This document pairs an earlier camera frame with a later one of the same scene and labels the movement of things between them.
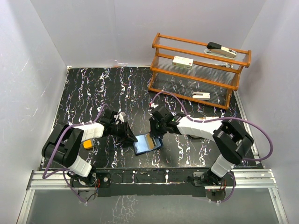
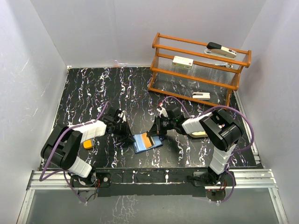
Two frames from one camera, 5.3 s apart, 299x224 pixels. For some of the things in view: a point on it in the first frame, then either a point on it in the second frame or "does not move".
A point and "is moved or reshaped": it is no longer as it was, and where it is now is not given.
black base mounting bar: (145, 182) does not move
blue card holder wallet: (145, 143) does not move
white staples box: (183, 62) does not move
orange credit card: (150, 142) is moved or reshaped
